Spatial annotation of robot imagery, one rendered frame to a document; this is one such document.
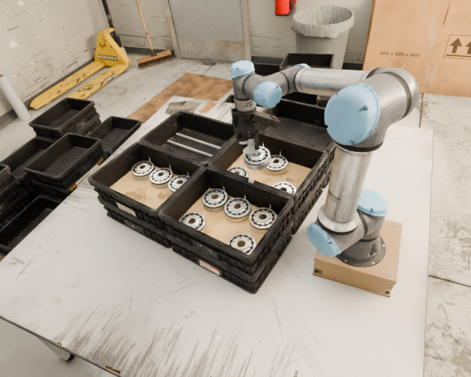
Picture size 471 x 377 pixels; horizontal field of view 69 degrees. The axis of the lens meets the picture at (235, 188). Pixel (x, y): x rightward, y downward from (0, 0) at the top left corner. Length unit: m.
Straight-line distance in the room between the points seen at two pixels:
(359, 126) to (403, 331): 0.74
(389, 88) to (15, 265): 1.51
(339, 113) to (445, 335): 1.57
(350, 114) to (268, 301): 0.74
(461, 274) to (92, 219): 2.00
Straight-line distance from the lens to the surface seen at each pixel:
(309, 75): 1.08
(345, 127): 0.77
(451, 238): 2.52
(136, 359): 1.26
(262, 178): 1.46
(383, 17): 3.83
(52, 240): 1.71
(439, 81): 3.92
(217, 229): 1.29
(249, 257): 1.07
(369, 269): 1.24
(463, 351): 2.13
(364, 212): 1.09
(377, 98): 0.77
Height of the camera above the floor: 1.81
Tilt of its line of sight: 43 degrees down
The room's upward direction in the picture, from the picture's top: 8 degrees counter-clockwise
